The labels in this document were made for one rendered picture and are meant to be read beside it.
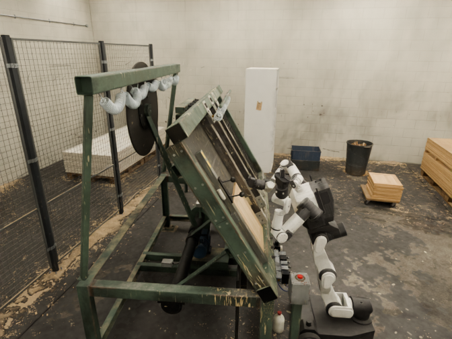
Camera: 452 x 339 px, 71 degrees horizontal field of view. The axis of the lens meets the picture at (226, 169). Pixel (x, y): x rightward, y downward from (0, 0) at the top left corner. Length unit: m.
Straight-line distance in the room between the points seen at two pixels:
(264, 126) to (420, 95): 3.45
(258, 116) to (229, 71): 1.84
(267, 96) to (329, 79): 1.86
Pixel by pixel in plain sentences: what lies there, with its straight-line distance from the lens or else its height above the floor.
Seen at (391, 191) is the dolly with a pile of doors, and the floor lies 0.29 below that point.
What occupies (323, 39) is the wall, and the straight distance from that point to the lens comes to 7.54.
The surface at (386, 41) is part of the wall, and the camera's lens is 7.70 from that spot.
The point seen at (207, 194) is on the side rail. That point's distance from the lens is 1.88.
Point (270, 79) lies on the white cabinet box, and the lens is 6.17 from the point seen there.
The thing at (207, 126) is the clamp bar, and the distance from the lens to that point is 2.56.
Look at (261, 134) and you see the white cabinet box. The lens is 6.35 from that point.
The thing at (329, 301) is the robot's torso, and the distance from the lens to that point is 3.03.
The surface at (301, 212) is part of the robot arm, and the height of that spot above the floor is 1.29.
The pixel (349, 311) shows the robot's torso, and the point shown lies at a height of 0.31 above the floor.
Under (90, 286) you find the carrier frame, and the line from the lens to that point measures 2.52.
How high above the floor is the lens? 2.32
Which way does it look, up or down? 20 degrees down
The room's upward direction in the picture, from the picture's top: 1 degrees clockwise
